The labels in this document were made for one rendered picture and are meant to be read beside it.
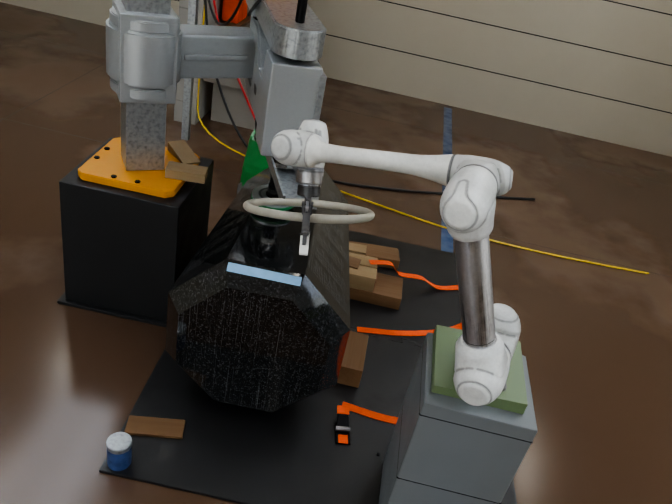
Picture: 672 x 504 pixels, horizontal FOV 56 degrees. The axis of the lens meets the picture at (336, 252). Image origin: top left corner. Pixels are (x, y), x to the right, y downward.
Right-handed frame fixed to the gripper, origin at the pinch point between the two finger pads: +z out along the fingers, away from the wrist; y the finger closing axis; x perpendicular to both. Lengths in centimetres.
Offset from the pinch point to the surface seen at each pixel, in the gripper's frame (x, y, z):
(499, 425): -72, -11, 55
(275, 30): 20, 56, -77
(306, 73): 6, 61, -62
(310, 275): -3, 49, 21
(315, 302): -6, 46, 32
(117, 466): 69, 30, 104
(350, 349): -27, 107, 72
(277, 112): 17, 66, -45
